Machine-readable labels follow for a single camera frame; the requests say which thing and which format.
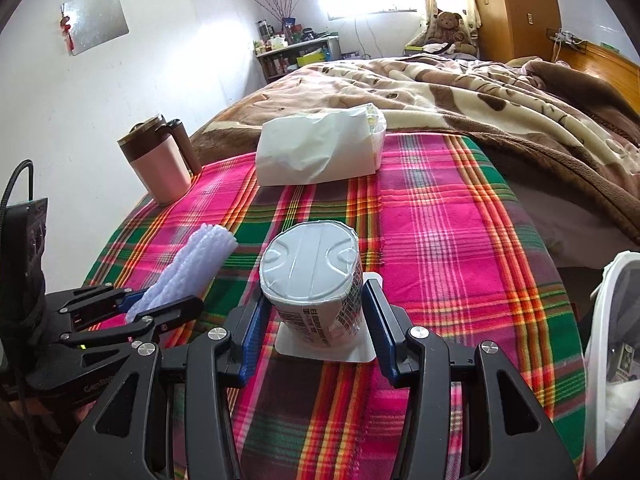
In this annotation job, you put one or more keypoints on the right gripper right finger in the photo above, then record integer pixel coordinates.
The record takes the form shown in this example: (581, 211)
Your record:
(505, 432)

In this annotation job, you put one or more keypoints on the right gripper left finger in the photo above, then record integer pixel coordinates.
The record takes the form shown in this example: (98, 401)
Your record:
(127, 434)

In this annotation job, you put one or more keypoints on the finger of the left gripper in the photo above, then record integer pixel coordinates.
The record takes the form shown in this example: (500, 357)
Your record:
(62, 329)
(96, 302)

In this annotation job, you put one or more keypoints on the white foam net sleeve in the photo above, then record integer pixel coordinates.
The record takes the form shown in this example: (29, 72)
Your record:
(189, 274)

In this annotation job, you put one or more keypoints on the white yogurt cup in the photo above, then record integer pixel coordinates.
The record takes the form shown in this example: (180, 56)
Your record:
(312, 275)

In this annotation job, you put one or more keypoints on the white long medicine box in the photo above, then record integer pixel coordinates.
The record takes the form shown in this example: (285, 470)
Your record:
(625, 362)

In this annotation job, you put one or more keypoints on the white round trash bin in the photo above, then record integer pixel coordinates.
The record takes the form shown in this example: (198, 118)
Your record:
(612, 402)

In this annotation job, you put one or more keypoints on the person's left hand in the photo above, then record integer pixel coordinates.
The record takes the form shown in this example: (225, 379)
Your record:
(82, 412)

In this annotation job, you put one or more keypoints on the pink brown travel mug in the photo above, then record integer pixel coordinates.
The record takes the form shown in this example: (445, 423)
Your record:
(162, 156)

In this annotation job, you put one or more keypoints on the pink plaid bed cloth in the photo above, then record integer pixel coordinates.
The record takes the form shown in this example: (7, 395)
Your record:
(452, 245)

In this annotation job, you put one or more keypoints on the red hanging knot ornament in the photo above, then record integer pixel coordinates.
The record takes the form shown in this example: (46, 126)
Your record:
(65, 27)

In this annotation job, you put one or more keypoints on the white tissue pack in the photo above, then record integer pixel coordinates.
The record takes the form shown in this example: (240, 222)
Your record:
(321, 147)

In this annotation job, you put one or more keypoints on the cluttered side table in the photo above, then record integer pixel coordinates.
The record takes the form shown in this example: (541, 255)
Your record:
(275, 64)

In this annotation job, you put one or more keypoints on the brown beige fleece blanket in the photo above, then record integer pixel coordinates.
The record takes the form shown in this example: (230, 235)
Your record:
(543, 124)

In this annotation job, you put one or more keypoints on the purple branch decoration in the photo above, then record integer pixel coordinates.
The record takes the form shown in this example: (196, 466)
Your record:
(282, 2)

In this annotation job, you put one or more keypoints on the wooden headboard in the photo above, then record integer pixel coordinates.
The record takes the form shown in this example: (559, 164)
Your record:
(604, 64)

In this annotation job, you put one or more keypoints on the brown teddy bear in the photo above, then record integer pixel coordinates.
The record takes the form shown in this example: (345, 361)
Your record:
(450, 36)

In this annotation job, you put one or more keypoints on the wooden wardrobe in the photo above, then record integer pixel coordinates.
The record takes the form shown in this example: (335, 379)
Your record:
(517, 28)

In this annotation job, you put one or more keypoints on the silver wall mirror panel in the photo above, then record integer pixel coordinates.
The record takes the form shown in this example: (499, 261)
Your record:
(94, 22)

